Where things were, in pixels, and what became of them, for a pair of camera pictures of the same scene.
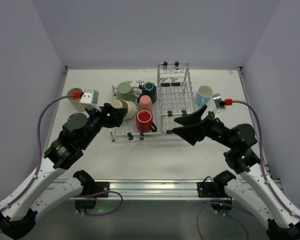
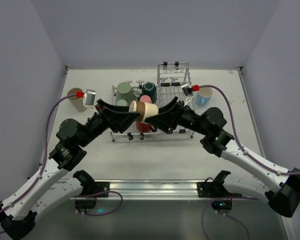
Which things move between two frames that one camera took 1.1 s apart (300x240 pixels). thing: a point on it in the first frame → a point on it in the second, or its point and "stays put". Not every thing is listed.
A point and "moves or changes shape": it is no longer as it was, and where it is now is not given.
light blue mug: (203, 95) stays put
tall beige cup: (75, 101) stays put
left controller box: (85, 204) stays put
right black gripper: (205, 124) → (176, 115)
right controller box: (222, 205) stays put
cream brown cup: (131, 107) moves or changes shape
